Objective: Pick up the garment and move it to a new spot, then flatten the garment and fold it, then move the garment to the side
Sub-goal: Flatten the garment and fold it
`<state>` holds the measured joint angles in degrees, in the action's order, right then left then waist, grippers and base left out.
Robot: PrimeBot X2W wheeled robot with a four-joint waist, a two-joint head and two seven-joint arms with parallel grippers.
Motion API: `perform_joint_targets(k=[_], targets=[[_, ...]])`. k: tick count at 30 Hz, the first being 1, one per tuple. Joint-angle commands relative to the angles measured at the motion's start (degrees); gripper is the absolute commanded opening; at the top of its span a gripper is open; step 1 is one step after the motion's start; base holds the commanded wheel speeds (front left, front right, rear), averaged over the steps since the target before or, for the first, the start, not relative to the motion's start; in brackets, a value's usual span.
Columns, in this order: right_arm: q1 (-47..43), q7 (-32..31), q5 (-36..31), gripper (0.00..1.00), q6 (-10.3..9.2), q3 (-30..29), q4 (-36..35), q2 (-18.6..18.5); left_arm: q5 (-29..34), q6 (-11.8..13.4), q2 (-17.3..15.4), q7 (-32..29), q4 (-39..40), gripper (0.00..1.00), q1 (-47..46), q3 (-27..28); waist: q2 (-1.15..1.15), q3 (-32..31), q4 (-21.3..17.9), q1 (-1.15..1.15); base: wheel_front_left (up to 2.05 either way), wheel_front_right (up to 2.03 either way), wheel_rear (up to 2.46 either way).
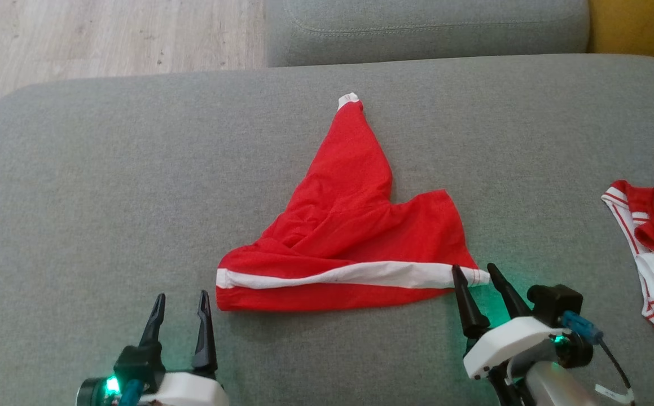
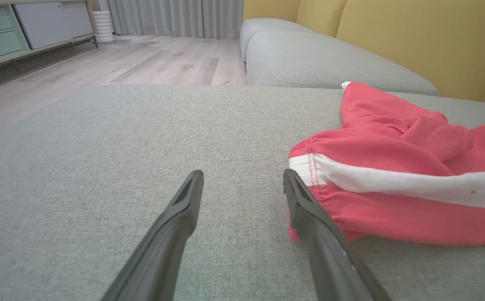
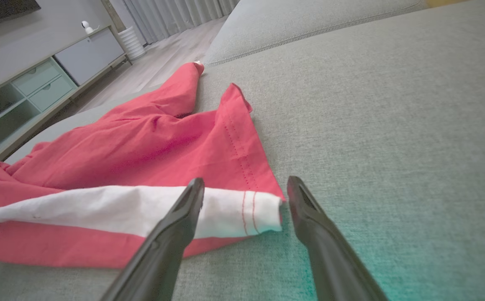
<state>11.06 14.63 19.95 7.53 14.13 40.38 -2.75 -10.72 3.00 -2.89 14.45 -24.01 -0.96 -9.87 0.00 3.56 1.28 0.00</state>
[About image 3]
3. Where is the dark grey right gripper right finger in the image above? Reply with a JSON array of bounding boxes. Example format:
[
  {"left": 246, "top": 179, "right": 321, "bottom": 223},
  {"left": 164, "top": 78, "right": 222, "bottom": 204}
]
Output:
[{"left": 287, "top": 176, "right": 389, "bottom": 301}]

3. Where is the red white basketball jersey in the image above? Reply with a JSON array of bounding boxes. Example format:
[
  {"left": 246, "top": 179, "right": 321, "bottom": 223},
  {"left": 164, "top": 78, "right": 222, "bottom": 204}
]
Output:
[{"left": 0, "top": 61, "right": 287, "bottom": 269}]

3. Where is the yellow sofa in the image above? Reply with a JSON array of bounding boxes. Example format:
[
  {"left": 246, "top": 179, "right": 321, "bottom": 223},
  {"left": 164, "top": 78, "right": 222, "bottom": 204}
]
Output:
[{"left": 426, "top": 0, "right": 471, "bottom": 8}]

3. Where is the grey pleated curtain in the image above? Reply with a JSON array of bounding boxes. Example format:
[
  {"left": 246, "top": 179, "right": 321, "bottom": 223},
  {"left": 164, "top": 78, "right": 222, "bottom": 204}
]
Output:
[{"left": 110, "top": 0, "right": 241, "bottom": 44}]

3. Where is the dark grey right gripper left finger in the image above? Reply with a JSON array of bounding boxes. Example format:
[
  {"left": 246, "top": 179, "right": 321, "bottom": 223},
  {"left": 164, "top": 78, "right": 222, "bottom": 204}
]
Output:
[{"left": 100, "top": 178, "right": 205, "bottom": 301}]

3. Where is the white ribbed plant pot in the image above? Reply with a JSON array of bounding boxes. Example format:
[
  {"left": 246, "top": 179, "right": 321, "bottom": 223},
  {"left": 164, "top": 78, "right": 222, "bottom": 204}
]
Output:
[{"left": 118, "top": 26, "right": 146, "bottom": 60}]

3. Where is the grey sofa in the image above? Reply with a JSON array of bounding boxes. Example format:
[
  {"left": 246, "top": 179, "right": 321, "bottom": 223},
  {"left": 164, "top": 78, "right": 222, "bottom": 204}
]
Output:
[{"left": 0, "top": 0, "right": 485, "bottom": 301}]

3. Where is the grey mint TV cabinet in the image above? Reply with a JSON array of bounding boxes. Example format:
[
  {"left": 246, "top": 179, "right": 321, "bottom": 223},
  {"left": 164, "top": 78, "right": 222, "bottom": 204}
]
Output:
[{"left": 0, "top": 24, "right": 133, "bottom": 168}]

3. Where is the grey fabric seat cushion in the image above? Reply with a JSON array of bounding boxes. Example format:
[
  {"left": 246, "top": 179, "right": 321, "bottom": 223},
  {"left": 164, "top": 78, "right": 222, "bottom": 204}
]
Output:
[{"left": 203, "top": 0, "right": 429, "bottom": 66}]

